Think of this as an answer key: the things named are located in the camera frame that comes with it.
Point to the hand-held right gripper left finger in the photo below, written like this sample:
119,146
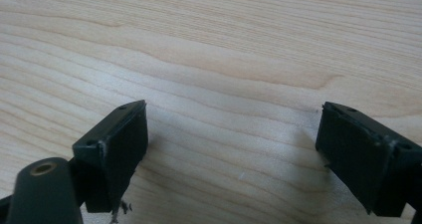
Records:
111,151

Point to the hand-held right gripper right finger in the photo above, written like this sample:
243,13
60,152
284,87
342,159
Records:
365,161

